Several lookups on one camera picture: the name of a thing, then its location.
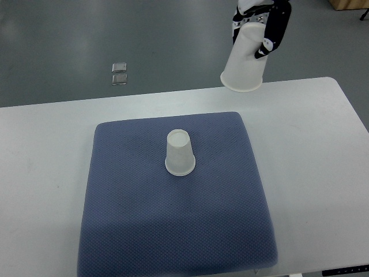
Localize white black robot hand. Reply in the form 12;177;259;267
232;0;291;59

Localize white paper cup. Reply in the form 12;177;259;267
220;23;267;92
165;129;196;177

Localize wooden box corner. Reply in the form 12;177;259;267
328;0;368;10

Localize black tripod leg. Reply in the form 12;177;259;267
360;9;369;21

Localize lower metal floor plate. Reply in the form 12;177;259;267
112;73;127;85

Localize black table control panel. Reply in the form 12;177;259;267
322;265;369;276

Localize metal floor plate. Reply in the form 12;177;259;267
112;73;127;85
112;62;127;73

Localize blue textured cushion mat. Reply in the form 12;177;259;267
77;112;278;276

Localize upper metal floor plate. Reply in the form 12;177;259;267
112;62;127;73

